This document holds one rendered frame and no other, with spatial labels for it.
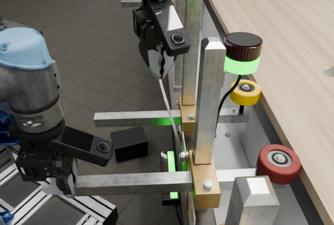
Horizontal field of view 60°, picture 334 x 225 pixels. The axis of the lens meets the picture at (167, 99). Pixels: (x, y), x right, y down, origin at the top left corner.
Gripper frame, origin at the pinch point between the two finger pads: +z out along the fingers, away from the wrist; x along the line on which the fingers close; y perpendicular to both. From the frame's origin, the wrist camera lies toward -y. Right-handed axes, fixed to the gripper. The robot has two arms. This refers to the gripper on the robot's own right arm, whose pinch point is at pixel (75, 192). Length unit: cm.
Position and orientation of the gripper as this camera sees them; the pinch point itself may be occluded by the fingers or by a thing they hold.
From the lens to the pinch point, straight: 66.6
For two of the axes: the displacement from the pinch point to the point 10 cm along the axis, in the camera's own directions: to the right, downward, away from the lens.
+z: -0.1, 8.0, 6.0
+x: 0.5, 6.0, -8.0
